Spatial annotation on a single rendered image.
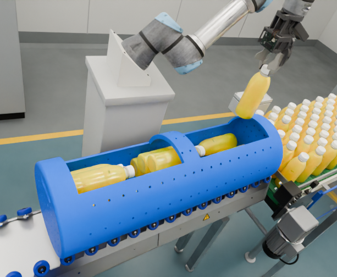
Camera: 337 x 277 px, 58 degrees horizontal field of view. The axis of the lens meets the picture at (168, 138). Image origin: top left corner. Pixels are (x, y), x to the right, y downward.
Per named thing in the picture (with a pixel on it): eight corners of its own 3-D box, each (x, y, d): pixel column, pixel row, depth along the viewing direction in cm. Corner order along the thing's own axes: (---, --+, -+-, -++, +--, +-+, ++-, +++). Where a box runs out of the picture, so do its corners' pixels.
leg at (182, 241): (172, 247, 208) (201, 193, 166) (179, 243, 211) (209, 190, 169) (177, 254, 205) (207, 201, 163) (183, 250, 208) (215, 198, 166)
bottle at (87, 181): (61, 184, 90) (119, 168, 99) (68, 205, 87) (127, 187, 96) (63, 172, 84) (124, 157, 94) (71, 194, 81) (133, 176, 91)
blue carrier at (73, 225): (36, 201, 105) (31, 141, 86) (224, 147, 150) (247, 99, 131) (62, 277, 89) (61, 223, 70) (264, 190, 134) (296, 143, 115)
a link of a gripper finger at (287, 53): (271, 62, 101) (280, 36, 97) (275, 62, 102) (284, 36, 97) (282, 68, 98) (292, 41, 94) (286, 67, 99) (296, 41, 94)
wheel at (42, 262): (31, 262, 87) (32, 266, 86) (47, 256, 90) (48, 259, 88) (34, 277, 88) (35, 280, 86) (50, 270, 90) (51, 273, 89)
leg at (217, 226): (183, 265, 201) (216, 214, 159) (190, 261, 204) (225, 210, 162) (188, 273, 197) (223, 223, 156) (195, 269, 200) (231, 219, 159)
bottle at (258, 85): (255, 118, 118) (279, 78, 105) (241, 119, 115) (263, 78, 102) (246, 106, 122) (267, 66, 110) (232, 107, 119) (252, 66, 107)
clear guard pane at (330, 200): (273, 242, 175) (321, 193, 143) (346, 201, 215) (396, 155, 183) (274, 243, 175) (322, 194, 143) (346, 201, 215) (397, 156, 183)
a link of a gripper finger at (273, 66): (258, 77, 102) (268, 50, 97) (270, 75, 105) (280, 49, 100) (265, 81, 100) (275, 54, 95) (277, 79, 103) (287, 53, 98)
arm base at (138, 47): (118, 37, 131) (135, 21, 129) (139, 59, 142) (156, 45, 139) (125, 53, 121) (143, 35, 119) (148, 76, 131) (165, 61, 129)
